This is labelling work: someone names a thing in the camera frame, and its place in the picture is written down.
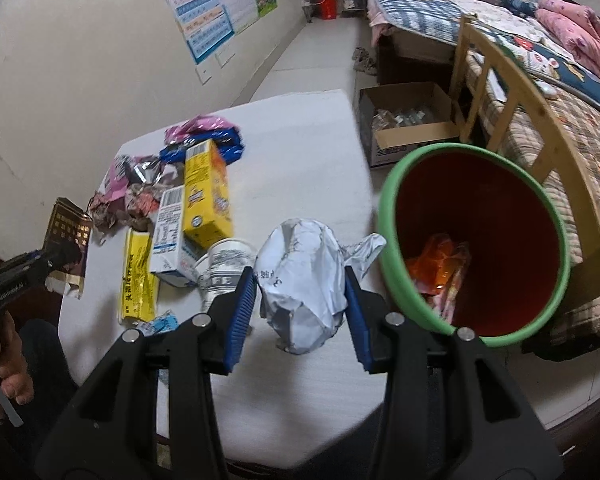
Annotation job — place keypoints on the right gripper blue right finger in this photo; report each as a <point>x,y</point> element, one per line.
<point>359,331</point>

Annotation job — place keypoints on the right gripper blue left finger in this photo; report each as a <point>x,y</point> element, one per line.
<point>242,302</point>

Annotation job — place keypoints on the white paper ball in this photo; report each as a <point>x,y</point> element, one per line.
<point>301,272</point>

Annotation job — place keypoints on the white blue milk carton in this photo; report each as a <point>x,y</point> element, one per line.
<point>174,256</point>

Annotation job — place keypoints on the yellow juice carton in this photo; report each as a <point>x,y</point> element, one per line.
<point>207,215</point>

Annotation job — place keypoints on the newspaper ball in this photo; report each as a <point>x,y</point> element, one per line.
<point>136,209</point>

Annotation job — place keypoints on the left hand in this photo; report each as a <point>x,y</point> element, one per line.
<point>15,380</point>

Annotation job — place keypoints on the white paper cup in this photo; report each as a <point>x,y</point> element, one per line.
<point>220,269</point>

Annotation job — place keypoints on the dark brown patterned box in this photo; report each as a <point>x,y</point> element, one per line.
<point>69,230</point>

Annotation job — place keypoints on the orange wrapper in bin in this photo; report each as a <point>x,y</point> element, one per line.
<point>438,273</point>

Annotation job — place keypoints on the yellow flat wrapper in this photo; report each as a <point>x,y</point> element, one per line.
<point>139,287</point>

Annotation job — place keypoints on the red bin with green rim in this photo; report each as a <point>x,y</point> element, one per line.
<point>517,242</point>

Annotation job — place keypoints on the pink silver foil bag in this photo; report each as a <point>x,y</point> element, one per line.
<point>140,173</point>

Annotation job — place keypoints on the cardboard box on floor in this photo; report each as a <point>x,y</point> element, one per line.
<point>395,119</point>

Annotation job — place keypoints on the pink snack bag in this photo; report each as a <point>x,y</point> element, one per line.
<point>197,125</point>

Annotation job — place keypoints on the plaid bed quilt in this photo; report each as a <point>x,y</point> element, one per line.
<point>531,135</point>

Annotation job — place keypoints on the wooden bed footboard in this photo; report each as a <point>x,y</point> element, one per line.
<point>492,45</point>

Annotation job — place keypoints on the red bucket far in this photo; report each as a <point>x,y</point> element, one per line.
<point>328,10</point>

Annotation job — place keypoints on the blue checked bedspread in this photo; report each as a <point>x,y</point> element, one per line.
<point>433,19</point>

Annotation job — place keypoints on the pink folded blanket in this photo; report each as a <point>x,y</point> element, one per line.
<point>577,28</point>

